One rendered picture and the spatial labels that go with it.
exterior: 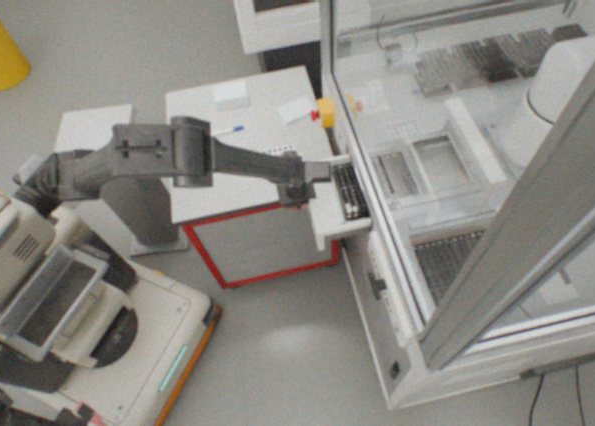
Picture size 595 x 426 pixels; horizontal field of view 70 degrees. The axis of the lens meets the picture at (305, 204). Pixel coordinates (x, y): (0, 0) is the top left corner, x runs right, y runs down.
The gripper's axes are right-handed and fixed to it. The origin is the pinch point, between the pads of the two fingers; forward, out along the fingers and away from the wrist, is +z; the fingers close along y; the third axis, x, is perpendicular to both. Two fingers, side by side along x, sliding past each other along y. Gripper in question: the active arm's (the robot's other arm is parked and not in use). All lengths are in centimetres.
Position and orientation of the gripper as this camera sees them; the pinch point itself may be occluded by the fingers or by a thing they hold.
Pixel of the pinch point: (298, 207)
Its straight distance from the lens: 123.2
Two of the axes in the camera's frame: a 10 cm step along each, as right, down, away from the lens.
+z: 0.7, 5.1, 8.6
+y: 9.8, -2.2, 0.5
